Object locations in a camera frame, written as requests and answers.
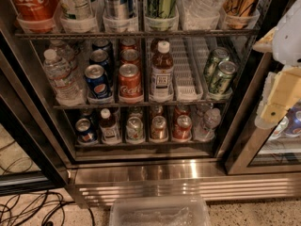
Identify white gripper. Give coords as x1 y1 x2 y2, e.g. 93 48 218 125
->
252 27 301 129

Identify blue pepsi can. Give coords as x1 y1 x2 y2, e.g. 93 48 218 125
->
89 49 114 80
92 39 114 60
85 64 112 99

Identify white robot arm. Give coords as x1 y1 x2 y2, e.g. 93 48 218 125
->
253 0 301 129

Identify rear green can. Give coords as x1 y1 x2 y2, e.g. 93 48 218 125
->
203 47 230 83

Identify front green can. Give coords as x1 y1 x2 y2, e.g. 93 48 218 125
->
209 61 237 94

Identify top shelf water bottle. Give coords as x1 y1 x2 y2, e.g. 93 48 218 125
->
188 0 226 18

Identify shelf water bottle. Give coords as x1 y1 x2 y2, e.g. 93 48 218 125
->
188 0 226 18
196 108 221 142

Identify empty white shelf tray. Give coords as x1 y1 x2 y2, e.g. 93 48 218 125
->
170 38 203 102

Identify bottom shelf water bottle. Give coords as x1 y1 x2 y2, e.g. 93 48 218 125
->
196 108 221 142

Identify right fridge glass door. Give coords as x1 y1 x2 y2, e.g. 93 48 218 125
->
224 52 301 175

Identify fridge glass door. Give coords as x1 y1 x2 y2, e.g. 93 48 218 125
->
224 52 301 175
0 28 68 196

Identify bottom shelf red can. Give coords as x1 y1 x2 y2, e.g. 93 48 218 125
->
173 115 192 139

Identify bottom shelf tan can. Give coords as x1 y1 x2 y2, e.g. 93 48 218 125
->
150 116 166 139

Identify red coca-cola can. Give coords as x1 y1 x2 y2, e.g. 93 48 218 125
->
120 49 141 68
119 38 138 51
119 64 142 98

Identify rear red coca-cola can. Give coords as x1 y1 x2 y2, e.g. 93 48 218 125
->
119 38 138 51

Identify front red coca-cola can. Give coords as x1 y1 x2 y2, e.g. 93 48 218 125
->
119 64 142 98

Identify top shelf silver blue can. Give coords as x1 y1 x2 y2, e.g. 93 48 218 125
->
103 0 135 20

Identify bottom shelf silver green can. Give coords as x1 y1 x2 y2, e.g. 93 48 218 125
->
126 117 143 140

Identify shelf silver green can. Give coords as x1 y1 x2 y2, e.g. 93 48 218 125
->
126 117 143 140
59 0 93 21

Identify bottom shelf tea bottle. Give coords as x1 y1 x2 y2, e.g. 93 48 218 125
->
99 108 121 144

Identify top shelf silver green can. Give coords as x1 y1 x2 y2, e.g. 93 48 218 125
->
59 0 93 21

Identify bottom shelf pepsi can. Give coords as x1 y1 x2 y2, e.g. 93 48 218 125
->
75 119 97 143

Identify steel fridge base grille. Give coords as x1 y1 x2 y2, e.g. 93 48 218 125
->
66 160 301 208

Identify top shelf coca-cola can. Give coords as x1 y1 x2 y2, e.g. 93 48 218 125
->
12 0 58 21

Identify left fridge glass door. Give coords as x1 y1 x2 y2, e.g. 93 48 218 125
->
0 28 68 196

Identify front iced tea bottle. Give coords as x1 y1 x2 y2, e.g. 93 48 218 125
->
150 40 173 101

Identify front water bottle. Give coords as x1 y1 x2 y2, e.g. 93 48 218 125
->
43 49 85 106

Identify rear water bottle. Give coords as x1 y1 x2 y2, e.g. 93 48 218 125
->
49 40 77 71

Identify clear plastic bin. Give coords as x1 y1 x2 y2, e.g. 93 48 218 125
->
109 196 212 226

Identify top wire shelf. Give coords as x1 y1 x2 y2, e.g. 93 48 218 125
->
15 29 259 40

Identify wire shelf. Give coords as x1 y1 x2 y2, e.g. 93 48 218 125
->
15 29 259 40
53 100 229 109

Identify middle wire shelf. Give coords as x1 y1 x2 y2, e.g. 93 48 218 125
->
53 100 229 109

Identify black floor cables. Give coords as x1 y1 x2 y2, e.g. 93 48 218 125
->
0 138 96 226

